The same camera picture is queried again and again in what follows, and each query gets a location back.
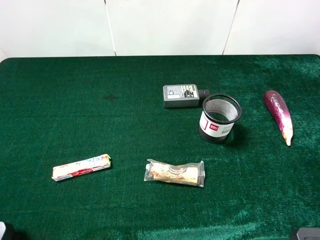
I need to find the black mesh pen holder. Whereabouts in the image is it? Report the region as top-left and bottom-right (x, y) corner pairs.
(198, 93), (242, 144)

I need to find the white red candy pack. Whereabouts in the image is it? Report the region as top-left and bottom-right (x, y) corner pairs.
(51, 154), (111, 182)

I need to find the purple eggplant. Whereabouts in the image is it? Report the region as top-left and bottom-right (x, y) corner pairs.
(263, 90), (294, 147)

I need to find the green velvet table cloth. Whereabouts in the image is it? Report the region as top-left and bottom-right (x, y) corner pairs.
(0, 54), (320, 240)

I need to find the grey device bottom right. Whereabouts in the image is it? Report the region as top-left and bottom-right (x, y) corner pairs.
(289, 227), (320, 240)

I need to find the clear wrapped snack bar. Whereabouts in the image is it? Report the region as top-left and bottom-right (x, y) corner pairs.
(144, 158), (206, 188)

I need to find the grey power adapter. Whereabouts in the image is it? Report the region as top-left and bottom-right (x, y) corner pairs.
(162, 84), (211, 108)

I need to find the black white object bottom left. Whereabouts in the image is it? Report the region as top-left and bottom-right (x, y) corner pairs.
(0, 221), (15, 240)

